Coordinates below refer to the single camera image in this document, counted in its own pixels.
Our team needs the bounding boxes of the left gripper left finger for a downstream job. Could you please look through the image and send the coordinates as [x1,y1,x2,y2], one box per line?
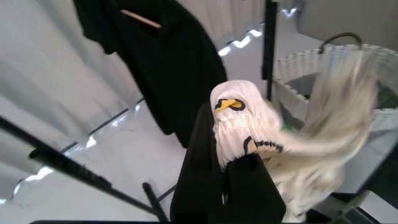
[170,102,224,222]

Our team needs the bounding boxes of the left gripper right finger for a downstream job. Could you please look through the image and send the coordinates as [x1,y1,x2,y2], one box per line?
[223,154,287,222]

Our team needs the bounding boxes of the cream printed garment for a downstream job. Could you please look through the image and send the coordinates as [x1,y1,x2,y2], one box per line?
[210,51,379,222]

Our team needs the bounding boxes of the black short-sleeved shirt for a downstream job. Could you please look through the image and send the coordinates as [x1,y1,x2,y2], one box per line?
[73,0,228,149]

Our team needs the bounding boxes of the white laundry basket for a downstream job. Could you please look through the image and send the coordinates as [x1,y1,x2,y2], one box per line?
[272,32,398,138]

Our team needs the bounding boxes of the black clothes rack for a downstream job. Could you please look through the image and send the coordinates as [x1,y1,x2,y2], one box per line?
[0,0,278,222]

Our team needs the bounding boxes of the white curtain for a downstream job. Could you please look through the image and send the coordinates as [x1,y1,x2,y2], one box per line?
[0,0,265,200]

